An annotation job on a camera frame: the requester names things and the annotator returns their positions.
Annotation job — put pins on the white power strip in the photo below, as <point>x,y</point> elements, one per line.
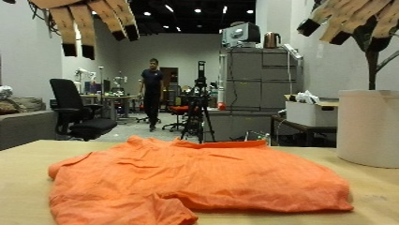
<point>292,51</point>

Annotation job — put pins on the orange button-up shirt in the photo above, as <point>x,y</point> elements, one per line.
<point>207,181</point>

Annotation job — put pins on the green plastic bottle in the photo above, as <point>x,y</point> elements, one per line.
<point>266,139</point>

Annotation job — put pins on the background office desk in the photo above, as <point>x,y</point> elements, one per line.
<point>111,98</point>

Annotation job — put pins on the brown sofa cushion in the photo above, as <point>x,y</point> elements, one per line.
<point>6,108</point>

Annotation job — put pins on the black office chair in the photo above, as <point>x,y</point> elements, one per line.
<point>66,97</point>

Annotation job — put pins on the white crumpled material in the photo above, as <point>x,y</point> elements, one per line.
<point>307,97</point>

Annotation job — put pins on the grey filing cabinet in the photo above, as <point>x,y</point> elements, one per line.
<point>248,78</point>

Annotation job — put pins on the small red round object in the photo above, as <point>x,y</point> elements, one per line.
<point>220,106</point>

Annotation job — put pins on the white storage box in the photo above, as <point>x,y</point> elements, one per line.
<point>308,114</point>

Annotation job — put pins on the white crumpled bag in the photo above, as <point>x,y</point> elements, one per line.
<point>4,92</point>

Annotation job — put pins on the copper kettle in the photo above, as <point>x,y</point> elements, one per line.
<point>271,40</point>

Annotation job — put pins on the dark side table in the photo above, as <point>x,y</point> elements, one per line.
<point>303,127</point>

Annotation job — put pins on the orange seat office chair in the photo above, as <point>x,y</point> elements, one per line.
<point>178,109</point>

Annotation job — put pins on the white round plant pot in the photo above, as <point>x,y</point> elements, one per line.
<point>367,128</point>

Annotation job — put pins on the dark green potted plant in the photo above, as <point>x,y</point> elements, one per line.
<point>371,72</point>

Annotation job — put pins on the brown door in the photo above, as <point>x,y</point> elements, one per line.
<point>168,75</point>

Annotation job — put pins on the black camera tripod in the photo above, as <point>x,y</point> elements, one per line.
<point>198,103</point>

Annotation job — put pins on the grey boxy monitor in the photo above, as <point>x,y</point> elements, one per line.
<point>240,34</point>

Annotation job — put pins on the person in dark clothes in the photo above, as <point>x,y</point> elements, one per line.
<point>151,84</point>

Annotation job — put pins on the low grey counter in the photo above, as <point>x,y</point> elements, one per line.
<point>240,125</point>

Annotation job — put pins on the grey sofa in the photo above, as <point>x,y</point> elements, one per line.
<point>24,128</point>

